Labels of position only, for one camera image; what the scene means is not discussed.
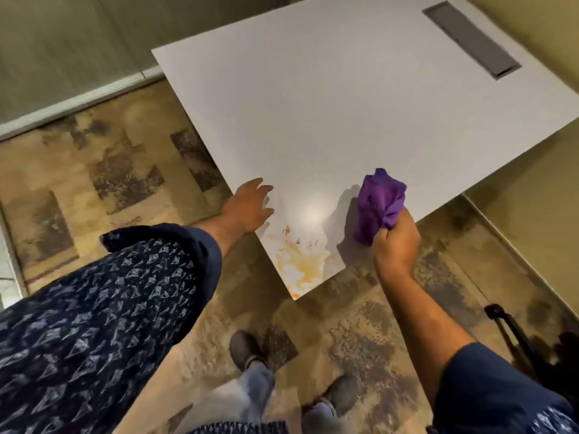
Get black chair base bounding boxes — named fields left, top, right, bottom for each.
left=484, top=304, right=579, bottom=400

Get grey left shoe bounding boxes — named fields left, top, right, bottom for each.
left=229, top=330, right=268, bottom=371

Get light blue jeans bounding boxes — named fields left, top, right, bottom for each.
left=174, top=360, right=359, bottom=434

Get grey table cable flap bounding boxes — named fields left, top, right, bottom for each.
left=422, top=1, right=522, bottom=80

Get person's right hand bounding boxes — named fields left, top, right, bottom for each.
left=371, top=207, right=422, bottom=281

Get grey right shoe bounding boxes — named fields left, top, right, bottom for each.
left=317, top=373, right=361, bottom=419

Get orange spill stain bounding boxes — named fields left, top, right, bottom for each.
left=261, top=226, right=336, bottom=300

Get purple cleaning cloth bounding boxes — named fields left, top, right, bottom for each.
left=353, top=168, right=407, bottom=246

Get navy patterned shirt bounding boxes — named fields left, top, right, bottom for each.
left=0, top=222, right=579, bottom=434

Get person's right forearm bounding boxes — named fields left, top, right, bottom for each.
left=378, top=266, right=476, bottom=405

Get person's left hand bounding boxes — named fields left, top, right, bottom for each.
left=220, top=177, right=275, bottom=235

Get person's left forearm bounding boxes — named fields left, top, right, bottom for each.
left=194, top=214, right=245, bottom=259

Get grey shoe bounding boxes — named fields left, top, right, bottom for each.
left=229, top=330, right=268, bottom=371
left=317, top=373, right=361, bottom=419

